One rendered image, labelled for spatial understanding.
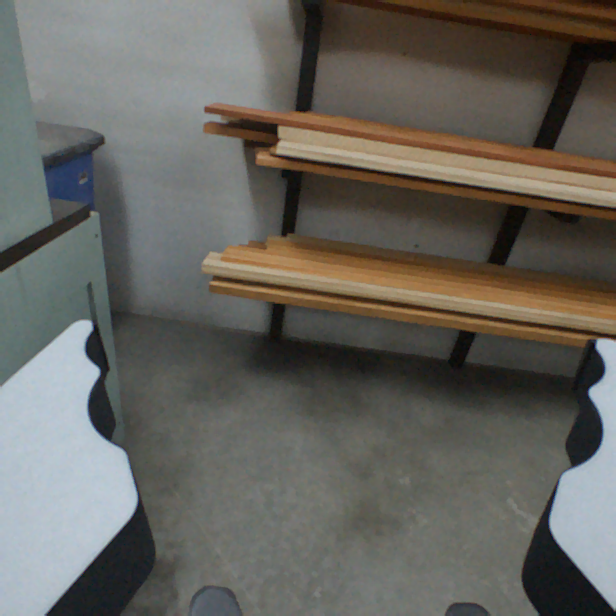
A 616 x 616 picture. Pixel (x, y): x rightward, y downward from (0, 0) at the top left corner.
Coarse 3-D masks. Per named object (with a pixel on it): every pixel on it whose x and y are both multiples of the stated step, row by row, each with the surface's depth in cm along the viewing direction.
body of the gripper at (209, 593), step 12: (204, 588) 5; (216, 588) 5; (228, 588) 5; (192, 600) 5; (204, 600) 5; (216, 600) 5; (228, 600) 5; (192, 612) 5; (204, 612) 5; (216, 612) 5; (228, 612) 5; (240, 612) 5; (456, 612) 5; (468, 612) 5; (480, 612) 5
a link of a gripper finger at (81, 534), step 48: (96, 336) 11; (48, 384) 9; (96, 384) 9; (0, 432) 7; (48, 432) 7; (96, 432) 7; (0, 480) 7; (48, 480) 7; (96, 480) 7; (0, 528) 6; (48, 528) 6; (96, 528) 6; (144, 528) 6; (0, 576) 5; (48, 576) 5; (96, 576) 6; (144, 576) 7
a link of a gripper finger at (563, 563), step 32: (608, 352) 10; (576, 384) 11; (608, 384) 9; (608, 416) 8; (576, 448) 9; (608, 448) 7; (576, 480) 7; (608, 480) 7; (544, 512) 7; (576, 512) 6; (608, 512) 6; (544, 544) 6; (576, 544) 6; (608, 544) 6; (544, 576) 6; (576, 576) 6; (608, 576) 5; (544, 608) 6; (576, 608) 6; (608, 608) 5
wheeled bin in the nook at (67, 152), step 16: (48, 128) 151; (64, 128) 156; (80, 128) 162; (48, 144) 137; (64, 144) 143; (80, 144) 150; (96, 144) 160; (48, 160) 132; (64, 160) 144; (80, 160) 159; (48, 176) 140; (64, 176) 150; (80, 176) 162; (48, 192) 142; (64, 192) 152; (80, 192) 164
